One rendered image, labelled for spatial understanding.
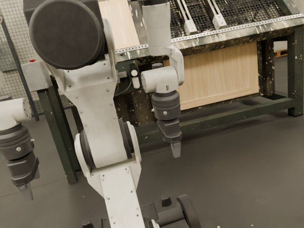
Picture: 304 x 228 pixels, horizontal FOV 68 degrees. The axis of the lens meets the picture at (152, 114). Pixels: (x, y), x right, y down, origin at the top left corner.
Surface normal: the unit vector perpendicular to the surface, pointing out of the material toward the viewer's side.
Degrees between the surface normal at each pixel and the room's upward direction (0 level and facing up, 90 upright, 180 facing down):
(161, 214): 45
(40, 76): 90
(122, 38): 51
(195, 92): 90
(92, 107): 100
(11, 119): 97
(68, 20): 90
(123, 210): 60
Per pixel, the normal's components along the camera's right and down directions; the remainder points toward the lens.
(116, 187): 0.11, -0.25
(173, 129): 0.27, 0.40
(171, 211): 0.03, -0.49
